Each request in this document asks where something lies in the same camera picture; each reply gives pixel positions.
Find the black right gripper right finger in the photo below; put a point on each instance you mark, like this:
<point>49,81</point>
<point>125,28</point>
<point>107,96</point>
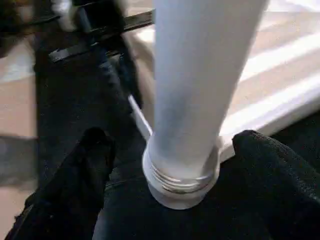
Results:
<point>285,190</point>

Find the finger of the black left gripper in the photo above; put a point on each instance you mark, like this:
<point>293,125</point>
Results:
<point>122,80</point>
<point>75,50</point>

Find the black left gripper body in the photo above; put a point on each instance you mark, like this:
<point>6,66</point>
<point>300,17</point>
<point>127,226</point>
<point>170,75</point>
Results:
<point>100,17</point>

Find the white plastic table top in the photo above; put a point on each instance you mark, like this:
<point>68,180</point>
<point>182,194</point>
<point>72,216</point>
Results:
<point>280,75</point>

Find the white plastic table leg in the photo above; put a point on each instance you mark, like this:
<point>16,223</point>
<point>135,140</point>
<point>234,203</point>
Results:
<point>200,75</point>

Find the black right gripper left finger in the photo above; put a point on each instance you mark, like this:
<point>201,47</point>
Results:
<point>65,195</point>

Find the black table mat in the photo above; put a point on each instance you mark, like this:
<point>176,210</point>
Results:
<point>75,100</point>

